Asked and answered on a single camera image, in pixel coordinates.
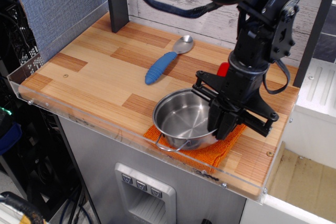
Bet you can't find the silver toy fridge cabinet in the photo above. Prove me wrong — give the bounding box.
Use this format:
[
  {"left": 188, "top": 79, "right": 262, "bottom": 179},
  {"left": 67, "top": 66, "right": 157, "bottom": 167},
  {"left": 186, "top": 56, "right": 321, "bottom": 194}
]
[{"left": 60, "top": 118, "right": 246, "bottom": 223}]

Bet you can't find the blue handled metal spoon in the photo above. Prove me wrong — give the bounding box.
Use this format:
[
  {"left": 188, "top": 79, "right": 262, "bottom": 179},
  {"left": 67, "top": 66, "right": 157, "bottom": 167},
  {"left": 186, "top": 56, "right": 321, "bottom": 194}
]
[{"left": 145, "top": 35, "right": 194, "bottom": 85}]

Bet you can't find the blue fabric panel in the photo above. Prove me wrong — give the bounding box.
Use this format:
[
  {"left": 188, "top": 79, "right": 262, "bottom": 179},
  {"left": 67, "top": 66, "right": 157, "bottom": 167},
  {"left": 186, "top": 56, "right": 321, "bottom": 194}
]
[{"left": 19, "top": 0, "right": 108, "bottom": 62}]

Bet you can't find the white toy sink unit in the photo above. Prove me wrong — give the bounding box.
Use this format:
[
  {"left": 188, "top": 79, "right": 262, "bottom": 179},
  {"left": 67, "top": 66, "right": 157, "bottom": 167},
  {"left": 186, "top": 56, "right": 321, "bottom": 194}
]
[{"left": 241, "top": 59, "right": 335, "bottom": 223}]

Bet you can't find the clear acrylic counter guard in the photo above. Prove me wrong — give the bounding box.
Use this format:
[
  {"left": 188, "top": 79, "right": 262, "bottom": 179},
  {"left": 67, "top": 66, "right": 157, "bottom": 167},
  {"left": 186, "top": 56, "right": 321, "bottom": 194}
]
[{"left": 8, "top": 14, "right": 299, "bottom": 201}]

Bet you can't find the orange knitted cloth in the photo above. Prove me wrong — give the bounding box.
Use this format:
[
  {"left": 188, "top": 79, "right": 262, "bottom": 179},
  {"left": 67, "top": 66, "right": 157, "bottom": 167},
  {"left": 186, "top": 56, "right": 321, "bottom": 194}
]
[{"left": 143, "top": 123, "right": 247, "bottom": 174}]

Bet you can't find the dark right support post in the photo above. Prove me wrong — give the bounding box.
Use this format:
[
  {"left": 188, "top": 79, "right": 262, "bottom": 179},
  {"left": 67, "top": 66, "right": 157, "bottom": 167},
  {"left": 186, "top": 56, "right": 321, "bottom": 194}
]
[{"left": 293, "top": 0, "right": 332, "bottom": 88}]

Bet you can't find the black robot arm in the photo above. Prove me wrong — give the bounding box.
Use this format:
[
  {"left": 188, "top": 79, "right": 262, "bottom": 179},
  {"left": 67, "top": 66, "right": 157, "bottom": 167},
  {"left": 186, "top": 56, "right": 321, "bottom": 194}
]
[{"left": 193, "top": 0, "right": 299, "bottom": 140}]

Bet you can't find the stainless steel pot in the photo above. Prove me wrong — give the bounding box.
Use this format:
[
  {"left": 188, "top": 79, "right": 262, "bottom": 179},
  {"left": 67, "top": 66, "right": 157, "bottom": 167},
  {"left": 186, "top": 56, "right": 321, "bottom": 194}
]
[{"left": 152, "top": 88, "right": 218, "bottom": 152}]

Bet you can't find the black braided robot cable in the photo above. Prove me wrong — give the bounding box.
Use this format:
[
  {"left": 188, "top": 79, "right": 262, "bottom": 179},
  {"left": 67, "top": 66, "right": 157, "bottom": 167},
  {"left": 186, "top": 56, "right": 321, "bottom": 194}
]
[{"left": 125, "top": 0, "right": 291, "bottom": 95}]

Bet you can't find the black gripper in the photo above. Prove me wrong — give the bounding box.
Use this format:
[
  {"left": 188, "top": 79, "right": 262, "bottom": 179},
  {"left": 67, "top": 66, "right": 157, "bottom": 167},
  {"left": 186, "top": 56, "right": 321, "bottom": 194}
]
[{"left": 192, "top": 63, "right": 279, "bottom": 140}]

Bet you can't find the red and white toy sushi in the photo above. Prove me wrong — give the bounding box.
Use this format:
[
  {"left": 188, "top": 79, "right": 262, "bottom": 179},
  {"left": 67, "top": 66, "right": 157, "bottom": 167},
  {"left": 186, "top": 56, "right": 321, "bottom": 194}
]
[{"left": 217, "top": 62, "right": 230, "bottom": 77}]

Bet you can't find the grey ice dispenser panel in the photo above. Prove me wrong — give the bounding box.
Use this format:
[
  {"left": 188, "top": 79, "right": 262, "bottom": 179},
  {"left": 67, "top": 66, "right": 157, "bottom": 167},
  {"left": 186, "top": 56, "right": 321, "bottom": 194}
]
[{"left": 114, "top": 163, "right": 177, "bottom": 223}]

